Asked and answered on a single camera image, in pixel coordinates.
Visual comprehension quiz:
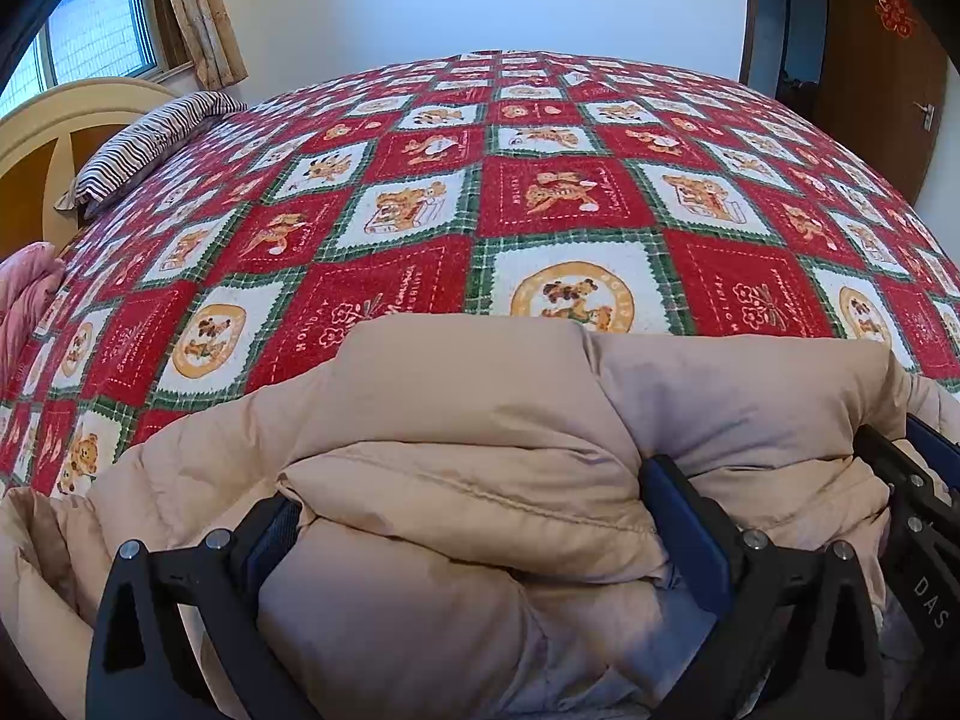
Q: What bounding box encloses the cream wooden bed headboard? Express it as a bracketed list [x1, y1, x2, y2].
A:
[0, 77, 181, 260]

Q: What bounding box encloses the narrow beige floral curtain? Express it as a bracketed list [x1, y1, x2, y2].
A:
[156, 0, 250, 89]

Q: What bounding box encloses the brown wooden door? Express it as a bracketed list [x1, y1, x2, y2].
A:
[814, 0, 960, 207]

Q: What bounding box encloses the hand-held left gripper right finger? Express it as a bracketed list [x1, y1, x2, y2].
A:
[639, 454, 886, 720]

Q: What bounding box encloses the red paper door decoration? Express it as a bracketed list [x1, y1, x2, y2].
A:
[874, 0, 917, 41]

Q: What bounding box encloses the striped pillow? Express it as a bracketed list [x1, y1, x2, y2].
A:
[56, 90, 248, 220]

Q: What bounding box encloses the folded pink quilt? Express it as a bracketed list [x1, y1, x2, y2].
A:
[0, 242, 67, 391]

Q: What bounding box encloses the sliding glass window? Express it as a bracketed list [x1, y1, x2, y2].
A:
[0, 0, 188, 117]

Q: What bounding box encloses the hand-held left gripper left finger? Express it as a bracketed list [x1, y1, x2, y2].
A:
[86, 495, 320, 720]

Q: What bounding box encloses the dark wooden door frame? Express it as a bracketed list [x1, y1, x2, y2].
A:
[739, 0, 830, 113]

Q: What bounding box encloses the red checkered printed bedspread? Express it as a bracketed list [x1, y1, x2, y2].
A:
[0, 51, 960, 500]

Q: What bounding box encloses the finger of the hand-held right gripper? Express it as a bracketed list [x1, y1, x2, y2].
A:
[855, 412, 960, 653]

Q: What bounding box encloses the lilac quilted puffer jacket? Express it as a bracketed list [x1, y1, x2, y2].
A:
[0, 313, 960, 720]

